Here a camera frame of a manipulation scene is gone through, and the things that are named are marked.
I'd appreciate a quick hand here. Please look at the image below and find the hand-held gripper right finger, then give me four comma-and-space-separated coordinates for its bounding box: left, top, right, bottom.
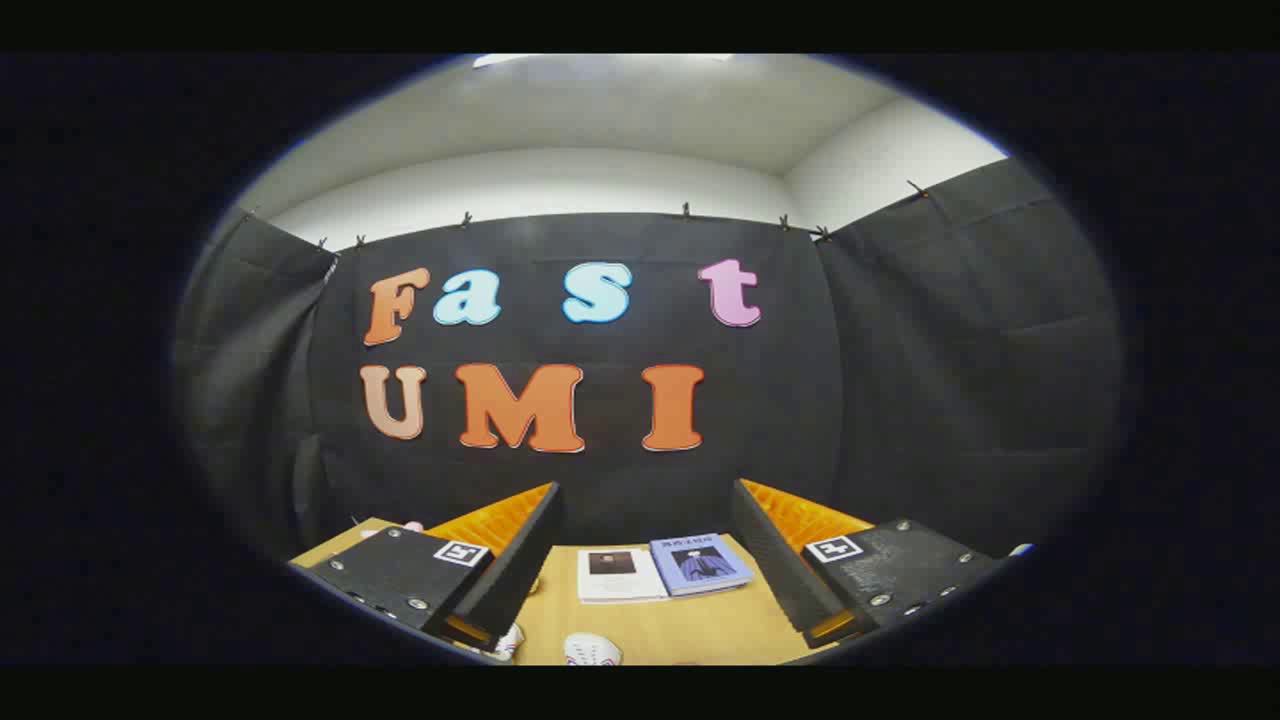
729, 478, 1004, 650

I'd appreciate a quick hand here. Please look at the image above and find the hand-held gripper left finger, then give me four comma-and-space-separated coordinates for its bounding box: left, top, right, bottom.
308, 481, 566, 653

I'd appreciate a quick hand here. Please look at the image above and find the blue book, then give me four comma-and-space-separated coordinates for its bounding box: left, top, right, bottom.
650, 533, 755, 598

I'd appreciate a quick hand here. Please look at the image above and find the white book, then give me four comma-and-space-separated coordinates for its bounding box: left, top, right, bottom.
577, 546, 669, 605

